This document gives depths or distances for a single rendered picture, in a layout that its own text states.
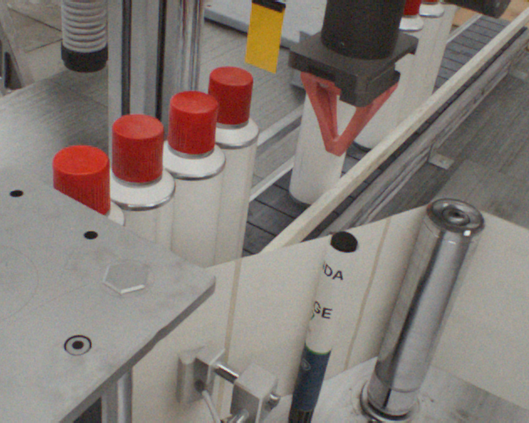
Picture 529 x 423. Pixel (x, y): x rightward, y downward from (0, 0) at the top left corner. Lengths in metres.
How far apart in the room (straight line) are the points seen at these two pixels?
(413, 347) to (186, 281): 0.28
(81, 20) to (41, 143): 0.42
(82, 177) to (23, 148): 0.51
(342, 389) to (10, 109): 0.61
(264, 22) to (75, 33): 0.15
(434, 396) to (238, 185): 0.23
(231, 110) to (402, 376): 0.23
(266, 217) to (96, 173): 0.34
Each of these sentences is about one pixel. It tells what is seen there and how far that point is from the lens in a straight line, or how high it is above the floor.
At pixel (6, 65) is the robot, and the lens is 1.68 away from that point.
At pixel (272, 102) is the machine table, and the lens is 1.05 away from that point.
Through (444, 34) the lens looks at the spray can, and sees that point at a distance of 0.95.
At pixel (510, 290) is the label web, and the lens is 0.51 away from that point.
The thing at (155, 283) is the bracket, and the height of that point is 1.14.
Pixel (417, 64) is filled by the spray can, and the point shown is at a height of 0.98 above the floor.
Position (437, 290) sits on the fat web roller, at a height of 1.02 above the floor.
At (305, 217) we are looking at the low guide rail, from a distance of 0.68.
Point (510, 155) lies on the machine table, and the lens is 1.07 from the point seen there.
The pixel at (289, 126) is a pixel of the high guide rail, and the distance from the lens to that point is 0.73.
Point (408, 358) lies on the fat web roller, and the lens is 0.52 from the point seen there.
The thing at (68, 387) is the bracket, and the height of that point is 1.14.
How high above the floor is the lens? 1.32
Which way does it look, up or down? 37 degrees down
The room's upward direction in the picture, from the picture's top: 9 degrees clockwise
